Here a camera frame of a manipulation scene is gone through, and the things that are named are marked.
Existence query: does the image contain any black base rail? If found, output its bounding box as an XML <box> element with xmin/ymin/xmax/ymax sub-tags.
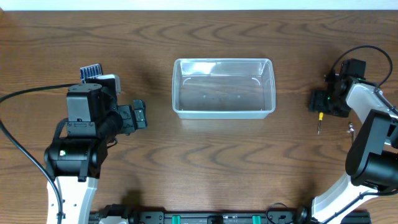
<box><xmin>88</xmin><ymin>203</ymin><xmax>371</xmax><ymax>224</ymax></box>

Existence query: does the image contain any blue precision screwdriver set case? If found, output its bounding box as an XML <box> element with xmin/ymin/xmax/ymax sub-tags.
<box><xmin>80</xmin><ymin>63</ymin><xmax>103</xmax><ymax>83</ymax></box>

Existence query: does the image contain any left black cable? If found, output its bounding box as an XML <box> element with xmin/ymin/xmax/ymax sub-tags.
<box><xmin>0</xmin><ymin>83</ymin><xmax>77</xmax><ymax>224</ymax></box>

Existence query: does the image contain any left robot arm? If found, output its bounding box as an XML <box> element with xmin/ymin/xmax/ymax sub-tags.
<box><xmin>44</xmin><ymin>75</ymin><xmax>147</xmax><ymax>223</ymax></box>

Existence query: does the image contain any black cable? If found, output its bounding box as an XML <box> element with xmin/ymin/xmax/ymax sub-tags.
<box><xmin>0</xmin><ymin>83</ymin><xmax>77</xmax><ymax>224</ymax></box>
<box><xmin>329</xmin><ymin>45</ymin><xmax>394</xmax><ymax>91</ymax></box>

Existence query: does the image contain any black yellow screwdriver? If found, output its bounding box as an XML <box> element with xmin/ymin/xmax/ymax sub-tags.
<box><xmin>317</xmin><ymin>112</ymin><xmax>324</xmax><ymax>134</ymax></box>

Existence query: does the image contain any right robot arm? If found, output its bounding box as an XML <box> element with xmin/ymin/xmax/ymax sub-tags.
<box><xmin>294</xmin><ymin>58</ymin><xmax>397</xmax><ymax>223</ymax></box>

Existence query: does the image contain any silver offset wrench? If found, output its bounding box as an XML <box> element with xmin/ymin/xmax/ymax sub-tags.
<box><xmin>347</xmin><ymin>122</ymin><xmax>356</xmax><ymax>143</ymax></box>

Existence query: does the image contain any right black cable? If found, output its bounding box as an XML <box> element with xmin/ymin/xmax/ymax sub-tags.
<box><xmin>329</xmin><ymin>45</ymin><xmax>394</xmax><ymax>91</ymax></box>

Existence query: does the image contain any clear plastic container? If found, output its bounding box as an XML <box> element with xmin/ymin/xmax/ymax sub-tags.
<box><xmin>172</xmin><ymin>58</ymin><xmax>276</xmax><ymax>119</ymax></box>

